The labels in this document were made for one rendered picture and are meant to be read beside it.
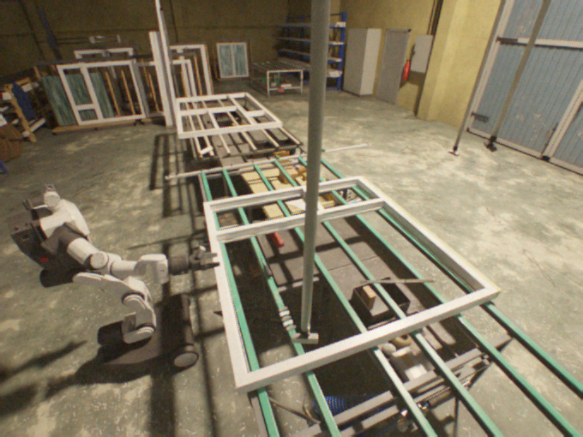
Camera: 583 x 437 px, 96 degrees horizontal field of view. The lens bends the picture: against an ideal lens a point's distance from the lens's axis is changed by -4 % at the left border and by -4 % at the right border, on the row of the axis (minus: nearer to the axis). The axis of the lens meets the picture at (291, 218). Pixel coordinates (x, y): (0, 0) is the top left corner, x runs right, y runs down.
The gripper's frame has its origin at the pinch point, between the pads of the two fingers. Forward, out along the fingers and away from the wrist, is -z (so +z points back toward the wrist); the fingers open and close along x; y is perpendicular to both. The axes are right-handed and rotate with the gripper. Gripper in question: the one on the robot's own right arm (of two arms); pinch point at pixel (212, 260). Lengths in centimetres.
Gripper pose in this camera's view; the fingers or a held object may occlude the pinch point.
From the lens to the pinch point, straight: 136.6
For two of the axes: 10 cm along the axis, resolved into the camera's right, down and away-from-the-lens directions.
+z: -9.3, 1.2, -3.4
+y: 0.1, 9.5, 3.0
